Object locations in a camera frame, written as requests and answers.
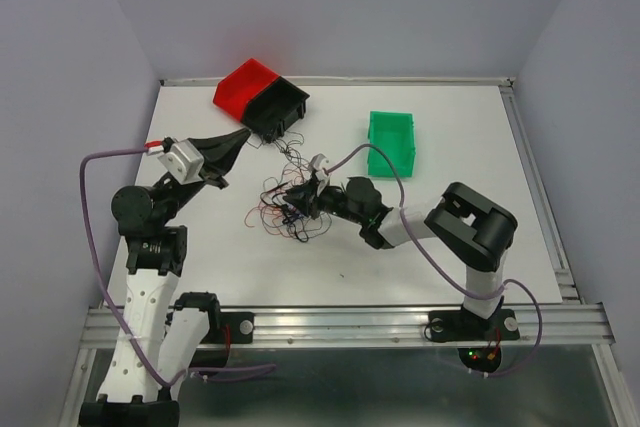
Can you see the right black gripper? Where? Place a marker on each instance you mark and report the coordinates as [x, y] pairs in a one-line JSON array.
[[305, 198]]

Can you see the aluminium front rail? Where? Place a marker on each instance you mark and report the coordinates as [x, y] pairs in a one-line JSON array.
[[410, 327]]

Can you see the green plastic bin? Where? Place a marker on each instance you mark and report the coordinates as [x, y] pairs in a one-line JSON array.
[[394, 134]]

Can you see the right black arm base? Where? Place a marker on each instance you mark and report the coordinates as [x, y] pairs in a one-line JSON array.
[[460, 325]]

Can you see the black plastic bin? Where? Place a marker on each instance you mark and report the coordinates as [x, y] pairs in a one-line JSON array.
[[275, 109]]

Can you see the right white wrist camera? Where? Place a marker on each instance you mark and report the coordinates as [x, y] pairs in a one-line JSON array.
[[319, 166]]

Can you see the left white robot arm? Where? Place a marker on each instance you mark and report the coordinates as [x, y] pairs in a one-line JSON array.
[[159, 331]]

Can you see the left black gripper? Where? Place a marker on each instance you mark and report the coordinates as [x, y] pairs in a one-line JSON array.
[[219, 152]]

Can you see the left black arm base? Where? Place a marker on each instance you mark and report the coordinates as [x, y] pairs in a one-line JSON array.
[[222, 326]]

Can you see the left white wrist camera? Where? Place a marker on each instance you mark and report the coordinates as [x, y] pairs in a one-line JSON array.
[[182, 160]]

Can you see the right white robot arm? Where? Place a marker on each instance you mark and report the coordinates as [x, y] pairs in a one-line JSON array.
[[475, 229]]

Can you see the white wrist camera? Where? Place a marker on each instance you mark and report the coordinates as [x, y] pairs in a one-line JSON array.
[[319, 166], [182, 160]]

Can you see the red plastic bin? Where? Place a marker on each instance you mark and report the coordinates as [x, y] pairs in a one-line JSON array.
[[234, 92]]

